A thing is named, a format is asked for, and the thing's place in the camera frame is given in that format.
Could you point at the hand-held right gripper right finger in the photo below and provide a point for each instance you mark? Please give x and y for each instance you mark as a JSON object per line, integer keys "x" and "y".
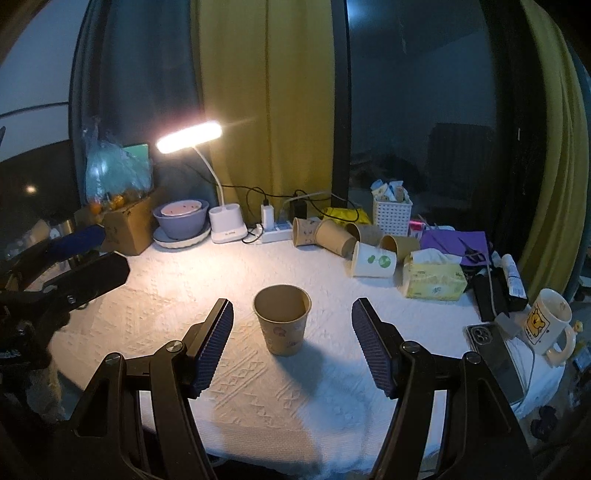
{"x": 373, "y": 346}

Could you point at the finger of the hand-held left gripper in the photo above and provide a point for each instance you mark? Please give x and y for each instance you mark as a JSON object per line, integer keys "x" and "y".
{"x": 97, "y": 277}
{"x": 76, "y": 241}

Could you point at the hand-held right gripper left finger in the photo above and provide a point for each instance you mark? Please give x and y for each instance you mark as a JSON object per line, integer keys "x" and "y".
{"x": 214, "y": 344}

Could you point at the brown printed paper cup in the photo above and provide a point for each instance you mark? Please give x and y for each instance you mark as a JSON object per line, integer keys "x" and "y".
{"x": 281, "y": 325}

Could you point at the white green print paper cup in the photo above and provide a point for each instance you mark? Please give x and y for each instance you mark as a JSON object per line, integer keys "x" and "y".
{"x": 374, "y": 261}

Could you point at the plain brown paper cup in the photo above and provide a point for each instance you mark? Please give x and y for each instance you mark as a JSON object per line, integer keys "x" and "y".
{"x": 400, "y": 247}
{"x": 367, "y": 233}
{"x": 334, "y": 237}

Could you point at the brown face print paper cup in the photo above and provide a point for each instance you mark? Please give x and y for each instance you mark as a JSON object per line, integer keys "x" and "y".
{"x": 305, "y": 232}

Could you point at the cardboard box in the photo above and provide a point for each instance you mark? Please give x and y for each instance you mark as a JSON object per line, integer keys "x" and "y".
{"x": 130, "y": 227}

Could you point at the clear plastic bag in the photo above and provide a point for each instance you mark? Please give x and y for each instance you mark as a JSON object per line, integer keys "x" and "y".
{"x": 111, "y": 170}

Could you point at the purple rimmed plate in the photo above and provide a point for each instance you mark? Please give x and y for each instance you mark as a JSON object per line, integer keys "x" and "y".
{"x": 180, "y": 243}

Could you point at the yellow tissue pack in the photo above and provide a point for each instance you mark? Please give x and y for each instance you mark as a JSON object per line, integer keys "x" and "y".
{"x": 434, "y": 277}

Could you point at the purple bowl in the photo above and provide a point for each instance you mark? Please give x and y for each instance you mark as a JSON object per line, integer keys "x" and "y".
{"x": 182, "y": 224}

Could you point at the white inner bowl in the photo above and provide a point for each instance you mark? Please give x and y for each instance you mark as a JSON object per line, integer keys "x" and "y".
{"x": 181, "y": 208}

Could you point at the smartphone in clear case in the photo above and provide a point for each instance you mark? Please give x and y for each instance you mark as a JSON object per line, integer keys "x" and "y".
{"x": 496, "y": 360}

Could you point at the black wallet case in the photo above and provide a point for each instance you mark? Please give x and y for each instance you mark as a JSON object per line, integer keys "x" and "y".
{"x": 487, "y": 295}

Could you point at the white power strip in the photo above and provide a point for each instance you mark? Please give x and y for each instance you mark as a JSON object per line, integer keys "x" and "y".
{"x": 277, "y": 234}

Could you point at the pink small box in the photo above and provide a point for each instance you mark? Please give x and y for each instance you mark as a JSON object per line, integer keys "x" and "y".
{"x": 416, "y": 227}

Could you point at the white plastic basket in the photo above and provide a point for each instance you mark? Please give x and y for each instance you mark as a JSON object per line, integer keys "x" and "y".
{"x": 392, "y": 216}

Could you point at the yellow plastic bag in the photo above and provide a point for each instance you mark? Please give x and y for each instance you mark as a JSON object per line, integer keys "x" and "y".
{"x": 341, "y": 215}

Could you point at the black scissors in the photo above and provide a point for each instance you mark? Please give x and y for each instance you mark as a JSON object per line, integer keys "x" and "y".
{"x": 473, "y": 253}

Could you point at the white charger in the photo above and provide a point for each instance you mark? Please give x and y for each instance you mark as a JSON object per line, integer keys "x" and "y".
{"x": 268, "y": 214}

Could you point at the white desk lamp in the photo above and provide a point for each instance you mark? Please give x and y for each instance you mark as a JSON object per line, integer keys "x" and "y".
{"x": 189, "y": 137}

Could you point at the black charger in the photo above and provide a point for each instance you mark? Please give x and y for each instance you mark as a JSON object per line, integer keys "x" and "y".
{"x": 299, "y": 208}

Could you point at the white tube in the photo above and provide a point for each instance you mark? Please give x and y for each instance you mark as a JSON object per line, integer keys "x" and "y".
{"x": 513, "y": 276}

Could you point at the packets in basket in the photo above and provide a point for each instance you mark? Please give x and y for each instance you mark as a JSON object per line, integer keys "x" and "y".
{"x": 390, "y": 190}

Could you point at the white bear print mug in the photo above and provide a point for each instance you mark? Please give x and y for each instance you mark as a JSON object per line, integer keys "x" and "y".
{"x": 545, "y": 327}

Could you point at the yellow curtain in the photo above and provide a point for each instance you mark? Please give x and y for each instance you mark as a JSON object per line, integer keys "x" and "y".
{"x": 268, "y": 92}
{"x": 558, "y": 161}

